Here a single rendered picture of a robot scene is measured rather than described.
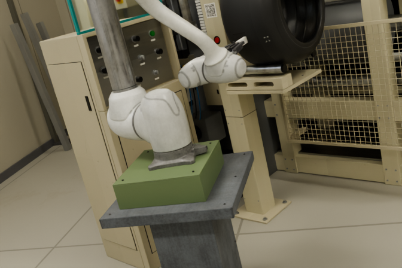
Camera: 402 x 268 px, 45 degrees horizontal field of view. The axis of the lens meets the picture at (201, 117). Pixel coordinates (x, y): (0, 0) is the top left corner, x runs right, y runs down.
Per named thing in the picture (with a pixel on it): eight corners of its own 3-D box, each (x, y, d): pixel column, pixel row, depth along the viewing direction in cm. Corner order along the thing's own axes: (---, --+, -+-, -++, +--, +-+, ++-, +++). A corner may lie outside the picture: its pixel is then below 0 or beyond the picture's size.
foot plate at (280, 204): (230, 216, 292) (230, 213, 291) (256, 195, 310) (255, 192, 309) (266, 224, 273) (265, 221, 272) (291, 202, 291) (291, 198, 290)
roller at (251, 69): (229, 64, 254) (233, 72, 256) (225, 69, 251) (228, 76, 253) (285, 61, 229) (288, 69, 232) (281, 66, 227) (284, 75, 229)
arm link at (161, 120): (171, 154, 175) (155, 97, 169) (140, 151, 188) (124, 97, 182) (201, 137, 186) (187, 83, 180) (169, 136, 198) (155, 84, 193)
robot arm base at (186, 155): (204, 162, 176) (201, 148, 174) (148, 171, 181) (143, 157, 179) (211, 144, 193) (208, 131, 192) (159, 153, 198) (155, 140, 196)
